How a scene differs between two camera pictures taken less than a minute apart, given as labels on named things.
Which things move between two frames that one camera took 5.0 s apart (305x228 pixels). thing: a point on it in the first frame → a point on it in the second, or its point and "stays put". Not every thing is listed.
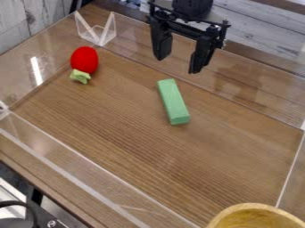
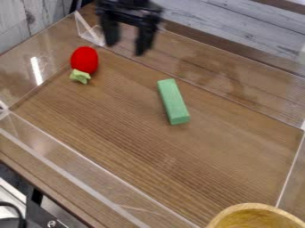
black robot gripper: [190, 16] → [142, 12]
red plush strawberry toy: [83, 63] stays put
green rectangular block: [174, 103] stays put
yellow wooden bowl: [256, 215] stays put
